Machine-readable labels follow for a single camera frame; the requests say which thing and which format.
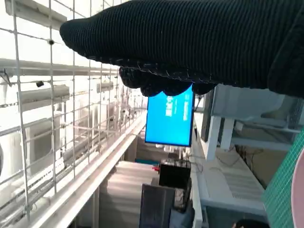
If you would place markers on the black computer box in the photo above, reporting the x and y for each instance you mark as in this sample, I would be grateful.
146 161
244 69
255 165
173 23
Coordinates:
174 175

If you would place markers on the dark rectangular panel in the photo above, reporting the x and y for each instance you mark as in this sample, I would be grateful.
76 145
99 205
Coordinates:
156 209

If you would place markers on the white corrugated partition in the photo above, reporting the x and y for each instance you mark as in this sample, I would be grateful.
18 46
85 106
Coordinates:
123 190

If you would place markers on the blue screen monitor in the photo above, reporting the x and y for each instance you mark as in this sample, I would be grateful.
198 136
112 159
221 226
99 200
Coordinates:
168 123

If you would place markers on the pink bowl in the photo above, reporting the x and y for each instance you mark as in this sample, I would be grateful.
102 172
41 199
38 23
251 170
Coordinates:
299 190

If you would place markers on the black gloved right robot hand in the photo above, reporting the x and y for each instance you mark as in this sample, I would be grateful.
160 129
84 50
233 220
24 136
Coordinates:
190 42

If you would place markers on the dark flat screen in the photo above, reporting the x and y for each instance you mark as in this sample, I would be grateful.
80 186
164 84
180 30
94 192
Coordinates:
206 118

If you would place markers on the green cutting mat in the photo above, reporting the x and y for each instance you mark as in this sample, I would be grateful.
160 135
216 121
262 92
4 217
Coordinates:
278 194

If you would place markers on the white metal ceiling grid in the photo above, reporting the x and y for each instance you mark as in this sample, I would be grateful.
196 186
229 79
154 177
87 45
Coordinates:
19 69

